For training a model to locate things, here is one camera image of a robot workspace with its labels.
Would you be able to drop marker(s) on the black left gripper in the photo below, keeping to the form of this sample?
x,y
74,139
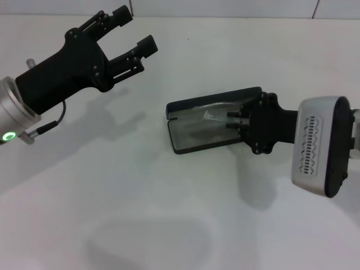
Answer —
x,y
62,70

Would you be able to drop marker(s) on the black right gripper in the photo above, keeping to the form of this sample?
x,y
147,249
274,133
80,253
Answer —
x,y
270,123

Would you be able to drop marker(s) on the clear rimless glasses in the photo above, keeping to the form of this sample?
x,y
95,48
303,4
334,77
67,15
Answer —
x,y
209,115

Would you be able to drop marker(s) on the black glasses case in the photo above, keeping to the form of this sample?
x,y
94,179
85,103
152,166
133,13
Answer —
x,y
197,140

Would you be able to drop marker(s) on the silver connector stud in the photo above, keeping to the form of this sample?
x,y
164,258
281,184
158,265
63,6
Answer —
x,y
31,63

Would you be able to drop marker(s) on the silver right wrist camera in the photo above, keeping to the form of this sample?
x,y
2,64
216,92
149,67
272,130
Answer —
x,y
312,146

